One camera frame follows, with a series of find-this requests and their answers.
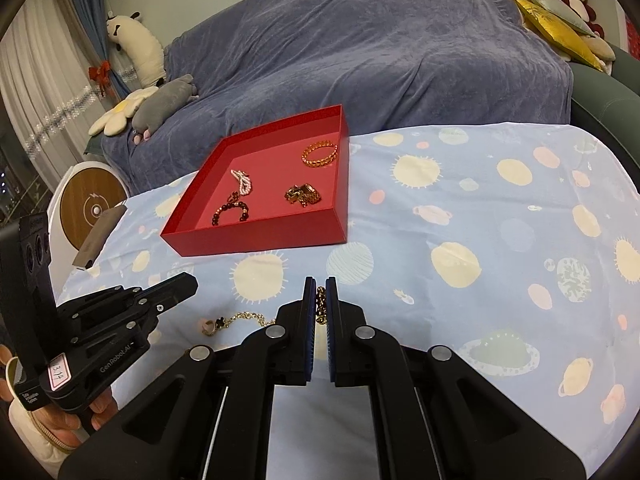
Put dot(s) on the dark green sofa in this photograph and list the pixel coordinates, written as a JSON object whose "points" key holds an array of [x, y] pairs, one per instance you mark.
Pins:
{"points": [[600, 100]]}

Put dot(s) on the cream flower shaped pillow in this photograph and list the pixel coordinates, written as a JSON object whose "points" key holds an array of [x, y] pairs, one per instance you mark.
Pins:
{"points": [[120, 110]]}

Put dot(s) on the yellow satin pillow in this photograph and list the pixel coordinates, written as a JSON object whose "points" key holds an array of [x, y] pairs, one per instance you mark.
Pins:
{"points": [[555, 27]]}

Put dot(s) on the blue curtain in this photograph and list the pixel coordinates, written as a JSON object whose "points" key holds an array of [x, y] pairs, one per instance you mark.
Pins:
{"points": [[85, 10]]}

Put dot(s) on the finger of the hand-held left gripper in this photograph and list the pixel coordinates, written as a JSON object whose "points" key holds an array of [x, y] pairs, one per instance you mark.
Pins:
{"points": [[100, 300], [172, 290]]}

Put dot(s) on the gold braided bangle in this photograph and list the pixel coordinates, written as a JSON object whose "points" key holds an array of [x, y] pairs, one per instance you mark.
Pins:
{"points": [[320, 164]]}

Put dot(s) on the red curtain bow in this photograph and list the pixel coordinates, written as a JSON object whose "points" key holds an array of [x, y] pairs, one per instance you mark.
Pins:
{"points": [[102, 72]]}

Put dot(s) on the red cardboard box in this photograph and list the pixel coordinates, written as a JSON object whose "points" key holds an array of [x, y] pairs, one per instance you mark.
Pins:
{"points": [[260, 240]]}

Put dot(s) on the silver grey pillow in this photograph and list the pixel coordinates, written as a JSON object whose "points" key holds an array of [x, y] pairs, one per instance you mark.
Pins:
{"points": [[545, 2]]}

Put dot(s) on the person's left forearm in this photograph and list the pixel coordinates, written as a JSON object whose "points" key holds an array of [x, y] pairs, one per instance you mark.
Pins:
{"points": [[30, 435]]}

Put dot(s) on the red wall hanging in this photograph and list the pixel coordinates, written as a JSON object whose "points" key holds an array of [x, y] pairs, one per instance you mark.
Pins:
{"points": [[634, 35]]}

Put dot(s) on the brown flat case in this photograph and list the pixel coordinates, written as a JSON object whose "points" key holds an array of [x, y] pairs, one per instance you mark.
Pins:
{"points": [[100, 235]]}

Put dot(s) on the gold wrist watch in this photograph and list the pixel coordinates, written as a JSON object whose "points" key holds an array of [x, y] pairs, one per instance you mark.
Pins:
{"points": [[302, 194]]}

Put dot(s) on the white sheer curtain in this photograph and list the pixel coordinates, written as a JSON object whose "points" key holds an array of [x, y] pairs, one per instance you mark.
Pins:
{"points": [[30, 85]]}

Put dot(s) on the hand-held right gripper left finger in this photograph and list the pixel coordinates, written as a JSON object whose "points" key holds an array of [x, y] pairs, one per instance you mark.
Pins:
{"points": [[310, 335]]}

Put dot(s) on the beige pillow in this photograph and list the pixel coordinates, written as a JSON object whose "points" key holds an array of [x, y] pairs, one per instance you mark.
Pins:
{"points": [[600, 50]]}

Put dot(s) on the white round device wooden face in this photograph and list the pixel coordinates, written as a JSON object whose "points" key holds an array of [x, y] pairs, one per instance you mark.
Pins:
{"points": [[92, 205]]}

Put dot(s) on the grey plush toy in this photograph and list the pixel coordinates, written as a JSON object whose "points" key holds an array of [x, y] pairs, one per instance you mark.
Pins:
{"points": [[165, 100]]}

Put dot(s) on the blue-grey sofa blanket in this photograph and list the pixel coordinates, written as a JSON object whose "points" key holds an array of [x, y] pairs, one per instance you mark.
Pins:
{"points": [[375, 60]]}

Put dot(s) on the person's left hand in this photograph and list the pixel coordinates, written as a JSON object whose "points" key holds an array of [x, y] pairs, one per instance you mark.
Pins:
{"points": [[97, 405]]}

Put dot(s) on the white alpaca plush toy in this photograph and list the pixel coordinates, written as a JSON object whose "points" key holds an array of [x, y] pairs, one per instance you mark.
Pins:
{"points": [[142, 50]]}

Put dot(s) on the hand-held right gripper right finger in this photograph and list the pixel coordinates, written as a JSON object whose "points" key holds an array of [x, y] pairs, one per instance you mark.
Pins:
{"points": [[331, 335]]}

